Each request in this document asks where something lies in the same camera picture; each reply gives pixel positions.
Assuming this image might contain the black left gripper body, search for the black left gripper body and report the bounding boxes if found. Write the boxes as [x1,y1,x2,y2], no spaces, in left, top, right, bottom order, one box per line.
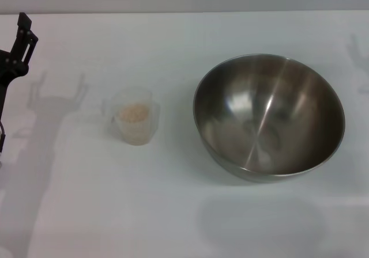
[0,49,21,155]

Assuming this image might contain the white rice grains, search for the white rice grains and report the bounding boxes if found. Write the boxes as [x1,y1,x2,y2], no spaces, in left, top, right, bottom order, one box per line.
[118,104,150,124]

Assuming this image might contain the clear plastic measuring cup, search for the clear plastic measuring cup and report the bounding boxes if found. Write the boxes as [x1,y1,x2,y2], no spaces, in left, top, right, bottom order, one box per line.
[103,88,161,147]

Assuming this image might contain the stainless steel mixing bowl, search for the stainless steel mixing bowl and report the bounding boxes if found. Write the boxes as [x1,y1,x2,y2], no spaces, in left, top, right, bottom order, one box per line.
[193,53,346,183]

